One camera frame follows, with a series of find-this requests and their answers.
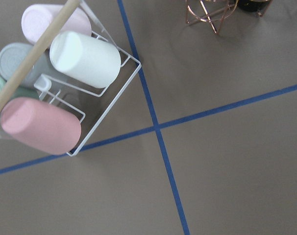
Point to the mint green cup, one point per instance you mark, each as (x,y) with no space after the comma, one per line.
(20,96)

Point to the wooden rack handle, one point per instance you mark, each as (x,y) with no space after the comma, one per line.
(38,49)

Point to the copper wire bottle rack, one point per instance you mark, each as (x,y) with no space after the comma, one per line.
(212,12)

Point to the light pink cup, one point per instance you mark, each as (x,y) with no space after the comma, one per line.
(37,17)

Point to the white cup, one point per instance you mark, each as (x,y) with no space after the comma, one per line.
(92,61)

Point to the white wire cup rack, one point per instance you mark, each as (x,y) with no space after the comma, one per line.
(90,105)

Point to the grey cup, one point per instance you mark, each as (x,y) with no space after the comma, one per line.
(13,54)

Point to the dark wine bottle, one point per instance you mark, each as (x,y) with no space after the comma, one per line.
(253,5)

